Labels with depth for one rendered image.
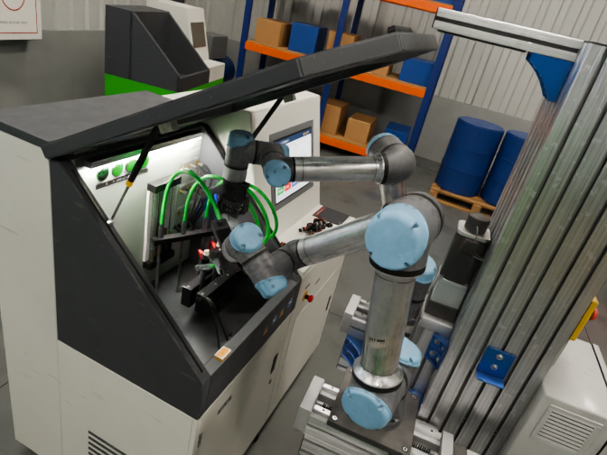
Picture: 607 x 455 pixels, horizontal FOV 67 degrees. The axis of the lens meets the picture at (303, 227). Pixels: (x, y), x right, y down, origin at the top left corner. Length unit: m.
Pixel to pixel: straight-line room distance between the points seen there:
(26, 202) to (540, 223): 1.41
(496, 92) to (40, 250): 6.93
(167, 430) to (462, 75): 6.88
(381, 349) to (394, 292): 0.14
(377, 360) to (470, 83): 6.88
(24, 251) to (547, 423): 1.61
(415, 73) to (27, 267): 5.60
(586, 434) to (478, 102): 6.63
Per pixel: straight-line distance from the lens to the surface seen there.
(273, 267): 1.13
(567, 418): 1.44
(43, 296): 1.74
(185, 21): 5.90
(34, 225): 1.61
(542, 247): 1.22
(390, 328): 0.99
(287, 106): 2.09
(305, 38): 6.94
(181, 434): 1.64
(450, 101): 7.74
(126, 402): 1.72
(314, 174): 1.33
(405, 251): 0.87
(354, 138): 6.85
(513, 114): 7.79
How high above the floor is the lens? 2.00
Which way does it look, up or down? 27 degrees down
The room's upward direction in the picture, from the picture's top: 13 degrees clockwise
